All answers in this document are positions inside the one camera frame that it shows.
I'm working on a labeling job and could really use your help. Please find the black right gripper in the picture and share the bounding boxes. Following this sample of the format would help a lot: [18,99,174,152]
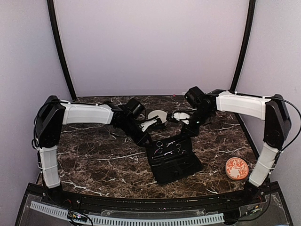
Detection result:
[179,107,214,138]

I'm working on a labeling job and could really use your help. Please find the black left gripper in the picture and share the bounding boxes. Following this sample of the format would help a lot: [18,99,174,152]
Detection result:
[119,118,153,147]

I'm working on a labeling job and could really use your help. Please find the silver thinning shears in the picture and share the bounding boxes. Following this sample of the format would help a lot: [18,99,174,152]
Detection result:
[164,141,187,155]

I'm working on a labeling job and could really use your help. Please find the black zippered tool case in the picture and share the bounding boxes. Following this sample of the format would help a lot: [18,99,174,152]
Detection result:
[146,135,202,186]

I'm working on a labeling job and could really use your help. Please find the black hair clip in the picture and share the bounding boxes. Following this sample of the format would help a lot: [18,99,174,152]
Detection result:
[174,164,186,176]

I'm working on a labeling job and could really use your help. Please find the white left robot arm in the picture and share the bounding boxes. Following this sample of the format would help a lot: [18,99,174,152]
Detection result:
[32,95,152,205]

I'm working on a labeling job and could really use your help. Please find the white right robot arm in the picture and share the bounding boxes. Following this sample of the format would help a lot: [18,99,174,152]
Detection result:
[181,87,292,204]

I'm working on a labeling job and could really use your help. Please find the white and navy bowl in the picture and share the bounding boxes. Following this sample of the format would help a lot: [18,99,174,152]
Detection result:
[148,110,167,129]

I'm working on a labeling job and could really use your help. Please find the orange patterned round dish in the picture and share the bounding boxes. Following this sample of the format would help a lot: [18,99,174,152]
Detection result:
[225,157,249,180]

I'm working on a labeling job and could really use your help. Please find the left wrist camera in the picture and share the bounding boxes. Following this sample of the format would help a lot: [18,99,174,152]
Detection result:
[139,117,162,132]

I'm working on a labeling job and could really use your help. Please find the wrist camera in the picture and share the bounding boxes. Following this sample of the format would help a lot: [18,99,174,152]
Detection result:
[139,117,162,132]
[166,112,190,125]

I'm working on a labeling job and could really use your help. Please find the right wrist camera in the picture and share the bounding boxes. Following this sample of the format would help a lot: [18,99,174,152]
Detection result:
[166,112,190,125]

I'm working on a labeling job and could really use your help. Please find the black right corner post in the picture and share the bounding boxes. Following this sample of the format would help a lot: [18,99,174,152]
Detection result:
[229,0,256,92]

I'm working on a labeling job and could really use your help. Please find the black corner post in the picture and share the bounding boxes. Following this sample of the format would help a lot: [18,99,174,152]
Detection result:
[229,0,256,92]
[47,0,77,101]

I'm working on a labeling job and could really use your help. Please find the black front rail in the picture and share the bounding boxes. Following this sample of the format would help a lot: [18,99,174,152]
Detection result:
[23,182,283,214]

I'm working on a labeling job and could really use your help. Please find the white slotted cable duct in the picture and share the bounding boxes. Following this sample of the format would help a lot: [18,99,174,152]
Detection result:
[29,201,224,226]

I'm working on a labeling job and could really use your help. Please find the black left corner post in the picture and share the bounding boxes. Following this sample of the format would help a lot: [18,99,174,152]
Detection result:
[47,0,77,101]

